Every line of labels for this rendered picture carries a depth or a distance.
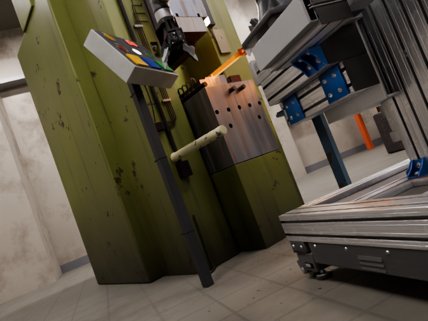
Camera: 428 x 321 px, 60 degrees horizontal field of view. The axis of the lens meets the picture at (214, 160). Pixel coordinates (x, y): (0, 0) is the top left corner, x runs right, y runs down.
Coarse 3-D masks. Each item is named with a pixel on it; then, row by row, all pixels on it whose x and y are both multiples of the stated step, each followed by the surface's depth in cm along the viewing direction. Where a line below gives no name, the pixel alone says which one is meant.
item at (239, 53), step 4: (240, 48) 191; (240, 52) 190; (244, 52) 189; (232, 56) 196; (236, 56) 194; (240, 56) 194; (228, 60) 199; (232, 60) 197; (236, 60) 198; (224, 64) 202; (228, 64) 200; (220, 68) 205; (224, 68) 204; (216, 72) 208; (220, 72) 208; (208, 76) 214
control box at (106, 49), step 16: (96, 32) 154; (96, 48) 154; (112, 48) 150; (128, 48) 162; (144, 48) 180; (112, 64) 151; (128, 64) 148; (128, 80) 149; (144, 80) 158; (160, 80) 168
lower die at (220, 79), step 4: (212, 76) 210; (216, 76) 212; (220, 76) 214; (224, 76) 216; (200, 80) 204; (204, 80) 206; (208, 80) 208; (212, 80) 210; (216, 80) 211; (220, 80) 213; (224, 80) 215; (196, 84) 207; (200, 84) 204; (208, 84) 207; (212, 84) 209; (216, 84) 210; (220, 84) 212; (188, 92) 214; (184, 96) 217
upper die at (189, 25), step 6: (174, 18) 207; (180, 18) 208; (186, 18) 211; (192, 18) 214; (198, 18) 217; (180, 24) 207; (186, 24) 210; (192, 24) 213; (198, 24) 215; (204, 24) 218; (186, 30) 209; (192, 30) 211; (198, 30) 214; (204, 30) 217; (162, 36) 219; (186, 36) 214; (192, 36) 217; (198, 36) 221; (162, 42) 220
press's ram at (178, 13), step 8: (144, 0) 215; (176, 0) 211; (184, 0) 214; (192, 0) 218; (200, 0) 222; (176, 8) 209; (184, 8) 212; (192, 8) 216; (200, 8) 220; (152, 16) 213; (176, 16) 209; (184, 16) 211; (192, 16) 214; (200, 16) 218; (160, 32) 219
